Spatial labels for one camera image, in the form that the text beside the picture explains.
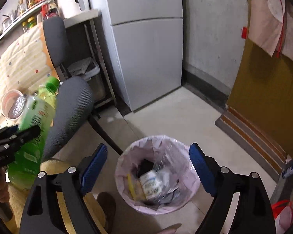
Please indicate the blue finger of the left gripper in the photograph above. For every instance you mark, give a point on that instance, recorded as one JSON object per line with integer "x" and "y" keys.
{"x": 21, "y": 136}
{"x": 7, "y": 132}

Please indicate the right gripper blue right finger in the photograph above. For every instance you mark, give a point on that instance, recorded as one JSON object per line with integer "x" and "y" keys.
{"x": 254, "y": 211}

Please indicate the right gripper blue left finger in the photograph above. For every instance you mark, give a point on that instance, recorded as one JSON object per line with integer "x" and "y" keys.
{"x": 74, "y": 183}

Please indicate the white foam bowl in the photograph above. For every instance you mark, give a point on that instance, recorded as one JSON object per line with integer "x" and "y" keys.
{"x": 8, "y": 100}

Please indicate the green tea plastic bottle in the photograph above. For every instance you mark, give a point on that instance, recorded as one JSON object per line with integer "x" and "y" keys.
{"x": 36, "y": 122}

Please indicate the clear printed snack wrapper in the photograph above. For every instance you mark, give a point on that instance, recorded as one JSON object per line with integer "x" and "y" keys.
{"x": 156, "y": 184}

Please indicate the aluminium foil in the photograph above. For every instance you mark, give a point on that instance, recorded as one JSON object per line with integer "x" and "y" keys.
{"x": 17, "y": 107}

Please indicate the black leather wallet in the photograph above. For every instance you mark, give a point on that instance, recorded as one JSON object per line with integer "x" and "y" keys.
{"x": 144, "y": 167}

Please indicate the pink-lined trash bin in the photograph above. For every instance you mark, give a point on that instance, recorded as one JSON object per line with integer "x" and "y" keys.
{"x": 164, "y": 152}

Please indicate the white kitchen counter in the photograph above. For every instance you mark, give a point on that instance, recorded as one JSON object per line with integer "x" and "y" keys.
{"x": 82, "y": 17}

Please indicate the striped brown door mat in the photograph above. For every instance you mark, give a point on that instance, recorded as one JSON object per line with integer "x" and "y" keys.
{"x": 260, "y": 146}

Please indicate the yellow striped orange-bordered mat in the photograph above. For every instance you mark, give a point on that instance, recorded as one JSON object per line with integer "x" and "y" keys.
{"x": 24, "y": 66}

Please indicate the grey fabric office chair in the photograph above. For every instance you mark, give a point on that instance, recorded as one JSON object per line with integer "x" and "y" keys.
{"x": 75, "y": 100}

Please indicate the white plastic storage basket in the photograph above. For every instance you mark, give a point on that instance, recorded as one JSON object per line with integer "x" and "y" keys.
{"x": 86, "y": 69}

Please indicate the yellow-capped condiment jar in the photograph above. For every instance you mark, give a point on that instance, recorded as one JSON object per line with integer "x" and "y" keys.
{"x": 30, "y": 23}

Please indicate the brown wooden door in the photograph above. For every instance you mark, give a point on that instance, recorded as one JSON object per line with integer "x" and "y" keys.
{"x": 263, "y": 94}

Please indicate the white air fryer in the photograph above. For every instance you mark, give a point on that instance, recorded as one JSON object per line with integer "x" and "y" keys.
{"x": 71, "y": 8}

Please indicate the white grey refrigerator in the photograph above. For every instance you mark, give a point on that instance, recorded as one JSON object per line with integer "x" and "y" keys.
{"x": 142, "y": 42}

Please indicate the pink cloth hanging on door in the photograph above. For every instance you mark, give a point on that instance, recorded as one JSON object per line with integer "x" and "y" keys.
{"x": 271, "y": 26}

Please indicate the white wall spice shelf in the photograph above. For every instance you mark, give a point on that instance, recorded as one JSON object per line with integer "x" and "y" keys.
{"x": 22, "y": 18}

